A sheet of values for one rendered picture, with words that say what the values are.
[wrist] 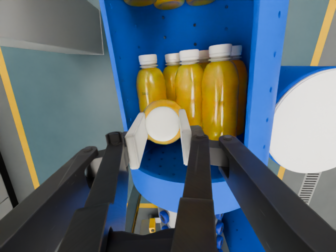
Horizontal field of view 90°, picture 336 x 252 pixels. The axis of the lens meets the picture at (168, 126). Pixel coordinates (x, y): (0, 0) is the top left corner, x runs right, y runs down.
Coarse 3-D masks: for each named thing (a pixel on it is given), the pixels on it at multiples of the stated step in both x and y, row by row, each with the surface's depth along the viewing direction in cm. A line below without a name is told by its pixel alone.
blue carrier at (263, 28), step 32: (224, 0) 36; (256, 0) 17; (288, 0) 21; (128, 32) 35; (160, 32) 41; (192, 32) 41; (224, 32) 38; (256, 32) 18; (128, 64) 36; (160, 64) 43; (256, 64) 19; (128, 96) 36; (256, 96) 21; (128, 128) 35; (256, 128) 22; (160, 160) 40; (160, 192) 26; (224, 192) 24
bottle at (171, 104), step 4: (156, 100) 23; (160, 100) 23; (164, 100) 23; (168, 100) 23; (172, 100) 24; (148, 104) 24; (152, 104) 22; (156, 104) 22; (160, 104) 22; (164, 104) 22; (168, 104) 22; (172, 104) 22; (176, 104) 23; (148, 108) 22; (152, 108) 21; (172, 108) 21; (176, 108) 22; (180, 108) 23; (144, 112) 22; (148, 112) 21; (176, 112) 21; (148, 136) 22; (176, 136) 22; (152, 140) 23; (156, 140) 22; (168, 140) 22; (172, 140) 22
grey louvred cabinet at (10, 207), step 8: (0, 152) 160; (0, 160) 160; (0, 168) 160; (0, 176) 156; (8, 176) 169; (0, 184) 157; (8, 184) 169; (0, 192) 157; (8, 192) 169; (0, 200) 157; (8, 200) 165; (16, 200) 179; (0, 208) 157; (8, 208) 165; (0, 216) 157
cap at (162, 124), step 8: (152, 112) 18; (160, 112) 18; (168, 112) 18; (152, 120) 19; (160, 120) 19; (168, 120) 19; (176, 120) 19; (152, 128) 19; (160, 128) 19; (168, 128) 19; (176, 128) 19; (152, 136) 19; (160, 136) 19; (168, 136) 19
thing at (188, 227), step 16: (192, 144) 11; (208, 144) 11; (192, 160) 9; (208, 160) 9; (192, 176) 8; (208, 176) 8; (192, 192) 7; (208, 192) 7; (192, 208) 6; (208, 208) 6; (176, 224) 5; (192, 224) 5; (208, 224) 5; (176, 240) 5; (192, 240) 5; (208, 240) 5
